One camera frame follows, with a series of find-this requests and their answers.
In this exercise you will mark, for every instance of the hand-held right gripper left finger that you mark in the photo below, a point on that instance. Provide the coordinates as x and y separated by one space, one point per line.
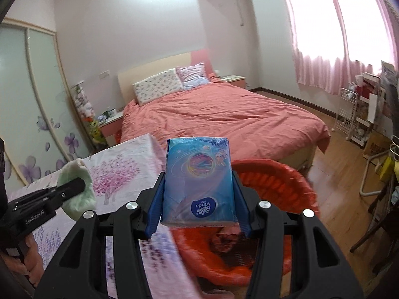
154 211

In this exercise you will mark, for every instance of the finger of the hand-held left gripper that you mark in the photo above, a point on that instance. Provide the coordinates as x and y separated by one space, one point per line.
71 188

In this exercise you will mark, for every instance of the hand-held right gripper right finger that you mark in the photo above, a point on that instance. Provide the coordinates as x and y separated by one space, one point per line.
243 211

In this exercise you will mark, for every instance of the light green cloth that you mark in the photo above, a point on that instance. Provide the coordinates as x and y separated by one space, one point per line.
79 202

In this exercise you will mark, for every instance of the dark red scrunchie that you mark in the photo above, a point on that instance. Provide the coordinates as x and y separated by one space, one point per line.
229 243

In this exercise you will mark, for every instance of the red plastic waste basket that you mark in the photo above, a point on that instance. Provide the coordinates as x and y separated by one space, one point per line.
280 180

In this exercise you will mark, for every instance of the blue tissue pack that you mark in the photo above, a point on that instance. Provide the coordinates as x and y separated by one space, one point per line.
199 180

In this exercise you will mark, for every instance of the person's left hand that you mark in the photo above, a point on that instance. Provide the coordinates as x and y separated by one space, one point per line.
31 255

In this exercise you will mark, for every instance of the table with floral cloth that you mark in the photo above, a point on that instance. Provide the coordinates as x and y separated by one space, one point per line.
124 168

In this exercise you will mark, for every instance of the yellow green plush toy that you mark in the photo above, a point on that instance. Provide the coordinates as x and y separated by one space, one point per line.
95 130

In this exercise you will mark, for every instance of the pink nightstand with mugs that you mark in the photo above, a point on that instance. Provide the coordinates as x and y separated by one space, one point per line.
109 127

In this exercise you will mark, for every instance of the hanging plush toy organizer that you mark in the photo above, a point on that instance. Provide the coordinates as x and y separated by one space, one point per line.
82 106

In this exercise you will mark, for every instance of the wardrobe with flower doors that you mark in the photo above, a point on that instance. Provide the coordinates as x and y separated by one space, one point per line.
40 99

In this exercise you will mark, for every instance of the salmon duvet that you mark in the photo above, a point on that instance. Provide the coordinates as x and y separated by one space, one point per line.
233 115

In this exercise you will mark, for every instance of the white floral pillow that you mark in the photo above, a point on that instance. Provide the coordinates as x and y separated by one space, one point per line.
156 85

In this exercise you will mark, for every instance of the dark wooden chair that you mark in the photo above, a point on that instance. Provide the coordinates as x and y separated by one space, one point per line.
383 224

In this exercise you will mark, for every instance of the white rolling storage cart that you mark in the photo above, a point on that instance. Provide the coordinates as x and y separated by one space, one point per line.
361 134

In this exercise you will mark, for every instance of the pink striped pillow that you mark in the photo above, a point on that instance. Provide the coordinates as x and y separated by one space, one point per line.
193 74

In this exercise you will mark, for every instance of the bed with pink duvet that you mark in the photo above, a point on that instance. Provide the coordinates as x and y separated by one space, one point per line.
149 68

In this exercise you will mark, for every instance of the brown paper bag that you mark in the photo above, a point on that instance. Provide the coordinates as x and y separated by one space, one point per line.
374 146

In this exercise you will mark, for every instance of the yellow paper bag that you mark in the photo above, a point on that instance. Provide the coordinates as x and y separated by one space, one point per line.
383 169

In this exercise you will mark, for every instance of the pink curtain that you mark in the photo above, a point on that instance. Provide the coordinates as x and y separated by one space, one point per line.
314 68

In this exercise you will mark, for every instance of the white paper shopping bag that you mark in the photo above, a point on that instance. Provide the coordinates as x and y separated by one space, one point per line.
372 107

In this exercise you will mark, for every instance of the red gift box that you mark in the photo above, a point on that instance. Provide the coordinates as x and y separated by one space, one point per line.
364 91

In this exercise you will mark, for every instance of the white wall socket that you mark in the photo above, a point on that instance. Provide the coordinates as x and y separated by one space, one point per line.
103 74

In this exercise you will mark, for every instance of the white tubular metal frame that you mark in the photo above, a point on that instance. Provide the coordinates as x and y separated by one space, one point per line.
363 177

